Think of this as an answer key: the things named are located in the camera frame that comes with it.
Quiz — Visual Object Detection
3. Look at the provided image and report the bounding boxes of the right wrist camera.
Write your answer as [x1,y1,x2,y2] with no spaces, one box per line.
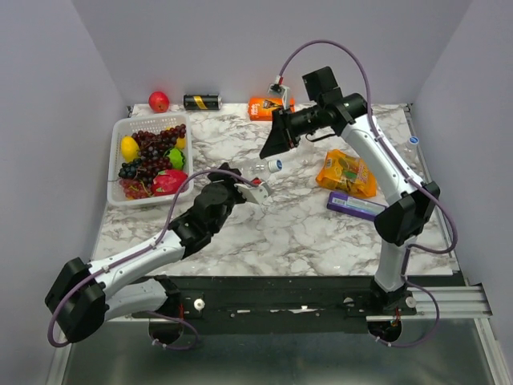
[268,75,290,109]

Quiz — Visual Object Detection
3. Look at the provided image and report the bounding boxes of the yellow lemon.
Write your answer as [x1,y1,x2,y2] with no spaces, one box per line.
[120,136,139,163]

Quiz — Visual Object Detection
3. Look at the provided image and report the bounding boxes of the dark blue grapes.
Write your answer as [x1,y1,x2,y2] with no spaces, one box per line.
[118,159,141,180]

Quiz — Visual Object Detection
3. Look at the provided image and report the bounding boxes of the black gold can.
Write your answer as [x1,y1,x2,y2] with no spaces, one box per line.
[183,95,222,111]

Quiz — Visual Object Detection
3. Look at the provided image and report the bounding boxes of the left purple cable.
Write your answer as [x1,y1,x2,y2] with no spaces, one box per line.
[47,168,261,347]

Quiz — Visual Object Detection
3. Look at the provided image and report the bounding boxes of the white plastic basket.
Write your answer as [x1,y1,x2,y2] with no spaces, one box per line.
[107,112,193,207]

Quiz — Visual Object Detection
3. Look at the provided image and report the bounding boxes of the clear bottle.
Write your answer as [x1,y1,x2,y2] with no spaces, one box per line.
[402,139,419,172]
[237,159,274,181]

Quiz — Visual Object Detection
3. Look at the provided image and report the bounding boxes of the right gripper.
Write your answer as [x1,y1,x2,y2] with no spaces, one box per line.
[259,103,323,158]

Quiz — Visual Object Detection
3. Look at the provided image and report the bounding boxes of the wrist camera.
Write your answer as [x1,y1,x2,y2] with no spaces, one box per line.
[268,75,290,109]
[235,181,273,205]

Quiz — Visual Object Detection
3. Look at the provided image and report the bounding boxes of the purple toothpaste box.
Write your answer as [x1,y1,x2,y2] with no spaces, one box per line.
[326,191,387,221]

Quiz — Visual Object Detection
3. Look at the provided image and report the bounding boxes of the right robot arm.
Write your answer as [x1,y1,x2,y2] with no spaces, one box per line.
[260,67,440,314]

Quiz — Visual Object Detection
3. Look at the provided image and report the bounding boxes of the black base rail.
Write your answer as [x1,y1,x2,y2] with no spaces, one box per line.
[155,275,416,336]

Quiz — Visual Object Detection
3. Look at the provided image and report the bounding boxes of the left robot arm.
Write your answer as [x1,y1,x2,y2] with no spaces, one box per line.
[45,166,260,348]

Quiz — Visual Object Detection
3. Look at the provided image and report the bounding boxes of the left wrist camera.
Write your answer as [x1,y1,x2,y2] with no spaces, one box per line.
[235,181,273,205]

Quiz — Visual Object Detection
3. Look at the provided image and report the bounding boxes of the orange snack bag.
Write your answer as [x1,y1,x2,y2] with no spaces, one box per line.
[316,150,378,199]

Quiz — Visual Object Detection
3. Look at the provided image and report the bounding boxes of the red apple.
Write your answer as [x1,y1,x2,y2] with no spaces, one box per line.
[148,91,170,113]

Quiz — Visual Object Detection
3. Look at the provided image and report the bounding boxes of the orange razor box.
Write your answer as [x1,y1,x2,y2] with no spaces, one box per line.
[248,97,283,121]

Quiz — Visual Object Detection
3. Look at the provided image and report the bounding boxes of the light red grapes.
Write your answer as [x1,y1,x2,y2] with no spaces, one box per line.
[119,179,152,200]

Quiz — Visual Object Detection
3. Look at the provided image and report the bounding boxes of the yellow fruit behind grapes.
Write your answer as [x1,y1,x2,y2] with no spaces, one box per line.
[175,137,187,150]

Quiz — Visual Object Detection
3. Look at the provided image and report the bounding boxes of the red dragon fruit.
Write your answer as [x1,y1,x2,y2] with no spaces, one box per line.
[151,169,188,197]

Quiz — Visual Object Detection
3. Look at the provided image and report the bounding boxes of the green toy fruit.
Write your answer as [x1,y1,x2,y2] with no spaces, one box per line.
[164,148,186,170]

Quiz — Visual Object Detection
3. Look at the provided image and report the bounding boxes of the red grape bunch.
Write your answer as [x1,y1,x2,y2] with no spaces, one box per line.
[131,124,187,184]

